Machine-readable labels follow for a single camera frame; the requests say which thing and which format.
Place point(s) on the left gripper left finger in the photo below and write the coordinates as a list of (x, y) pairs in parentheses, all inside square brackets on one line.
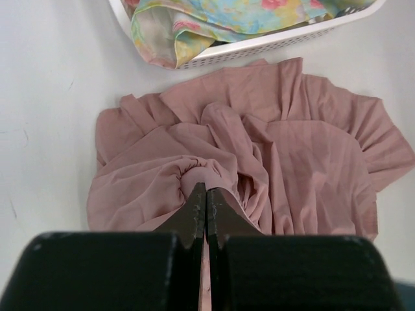
[(156, 270)]

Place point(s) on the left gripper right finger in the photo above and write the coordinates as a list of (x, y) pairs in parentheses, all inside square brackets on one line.
[(253, 271)]

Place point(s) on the pink skirt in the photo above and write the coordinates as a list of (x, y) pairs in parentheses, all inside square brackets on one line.
[(292, 153)]

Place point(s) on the yellow floral garment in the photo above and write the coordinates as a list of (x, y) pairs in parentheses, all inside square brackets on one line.
[(171, 33)]

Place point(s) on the white laundry basket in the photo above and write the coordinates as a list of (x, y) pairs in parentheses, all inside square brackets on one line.
[(343, 12)]

